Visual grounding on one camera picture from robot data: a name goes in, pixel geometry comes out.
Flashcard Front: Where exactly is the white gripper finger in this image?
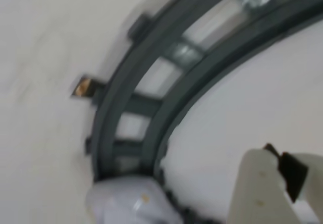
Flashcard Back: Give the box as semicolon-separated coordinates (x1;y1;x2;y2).
279;152;323;224
228;143;316;224

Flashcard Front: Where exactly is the white Shinkansen toy locomotive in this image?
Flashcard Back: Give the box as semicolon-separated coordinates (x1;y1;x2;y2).
84;175;185;224

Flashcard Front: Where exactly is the grey circular toy train track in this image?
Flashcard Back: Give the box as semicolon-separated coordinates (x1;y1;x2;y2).
84;0;323;184

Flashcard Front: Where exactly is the small brass-faced track tab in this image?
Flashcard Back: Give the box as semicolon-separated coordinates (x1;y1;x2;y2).
70;74;105;101

